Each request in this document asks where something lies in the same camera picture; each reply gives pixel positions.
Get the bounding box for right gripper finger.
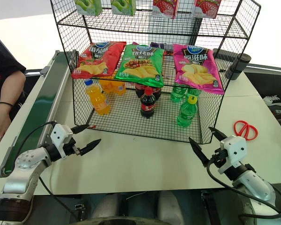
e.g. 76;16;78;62
208;127;227;142
189;137;210;167

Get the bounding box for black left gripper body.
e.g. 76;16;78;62
63;138;82;157

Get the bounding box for red handled scissors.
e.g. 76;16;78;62
233;120;259;141

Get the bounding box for person's bare hand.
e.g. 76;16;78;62
0;114;12;151

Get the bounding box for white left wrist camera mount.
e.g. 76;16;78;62
50;123;74;160

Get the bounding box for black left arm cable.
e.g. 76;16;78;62
15;121;80;222

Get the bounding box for grey metal rail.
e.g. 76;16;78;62
244;66;281;76

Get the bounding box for green soda bottle yellow cap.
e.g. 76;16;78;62
177;95;199;128

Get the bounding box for purple snack packet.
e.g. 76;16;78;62
150;41;174;51

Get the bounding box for person's black shirt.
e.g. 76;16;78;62
0;45;27;119

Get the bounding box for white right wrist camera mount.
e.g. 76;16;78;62
218;135;247;174

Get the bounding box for green potato chips bag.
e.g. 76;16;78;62
114;44;165;87

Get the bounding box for red potato chips bag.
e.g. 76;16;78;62
71;41;127;79

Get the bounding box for black wire mesh rack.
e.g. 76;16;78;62
50;0;262;144

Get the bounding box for pink potato chips bag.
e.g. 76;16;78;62
172;43;225;96

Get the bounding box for black and white sneaker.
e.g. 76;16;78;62
263;94;281;115

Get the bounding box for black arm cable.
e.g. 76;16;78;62
206;152;281;220
15;121;80;222

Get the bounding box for green conveyor belt grey frame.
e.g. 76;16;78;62
0;50;74;179

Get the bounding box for dark grey cylinder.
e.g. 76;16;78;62
226;53;251;80

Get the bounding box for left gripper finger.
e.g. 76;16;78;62
71;124;90;135
80;139;102;157

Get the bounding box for cola bottle red cap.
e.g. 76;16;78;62
140;86;156;120

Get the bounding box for red strawberry milk carton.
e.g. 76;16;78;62
193;0;222;19
152;0;180;19

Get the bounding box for green apple juice carton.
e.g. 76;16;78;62
110;0;137;16
74;0;103;16

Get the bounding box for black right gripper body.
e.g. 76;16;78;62
211;140;227;168

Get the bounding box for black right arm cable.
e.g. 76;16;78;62
206;152;281;220

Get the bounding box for orange soda bottle blue cap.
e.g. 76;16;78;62
84;79;111;116

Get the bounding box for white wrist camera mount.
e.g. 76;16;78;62
50;123;74;160
218;135;247;174

